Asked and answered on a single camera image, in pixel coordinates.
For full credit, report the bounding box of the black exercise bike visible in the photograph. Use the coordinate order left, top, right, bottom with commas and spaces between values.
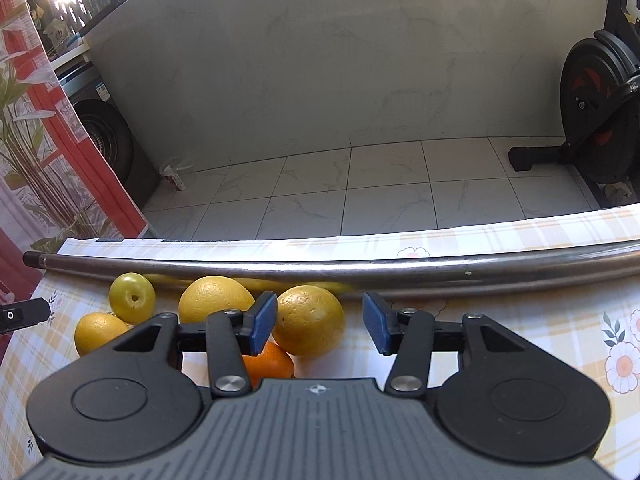
508, 0, 640, 208

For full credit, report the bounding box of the checked floral tablecloth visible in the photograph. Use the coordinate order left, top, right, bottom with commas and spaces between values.
0, 205, 640, 480

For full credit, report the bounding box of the small carton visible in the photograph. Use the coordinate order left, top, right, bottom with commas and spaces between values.
159, 162, 187, 192

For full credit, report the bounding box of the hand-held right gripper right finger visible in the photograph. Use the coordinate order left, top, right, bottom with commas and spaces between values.
362, 291, 539, 397

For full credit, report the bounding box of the yellow-green plum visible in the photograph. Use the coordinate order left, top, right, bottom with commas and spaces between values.
108, 272, 157, 325

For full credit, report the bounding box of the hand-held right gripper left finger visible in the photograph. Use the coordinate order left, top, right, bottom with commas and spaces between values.
102, 291, 278, 399

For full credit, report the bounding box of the grey washing machine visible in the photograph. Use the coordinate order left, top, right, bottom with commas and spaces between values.
55, 57, 161, 206

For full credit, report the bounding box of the large yellow citrus fruit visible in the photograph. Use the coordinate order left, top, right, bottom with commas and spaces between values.
178, 276, 257, 325
272, 285, 347, 357
74, 312, 132, 358

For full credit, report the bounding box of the orange mandarin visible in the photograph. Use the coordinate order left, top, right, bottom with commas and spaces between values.
241, 341, 296, 387

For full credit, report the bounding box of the red floral curtain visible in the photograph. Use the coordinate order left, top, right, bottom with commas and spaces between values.
0, 0, 148, 341

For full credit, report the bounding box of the long metal rod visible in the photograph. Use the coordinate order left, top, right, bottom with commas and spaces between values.
22, 240, 640, 297

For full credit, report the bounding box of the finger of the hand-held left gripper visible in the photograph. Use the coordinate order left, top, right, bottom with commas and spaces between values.
0, 297, 54, 334

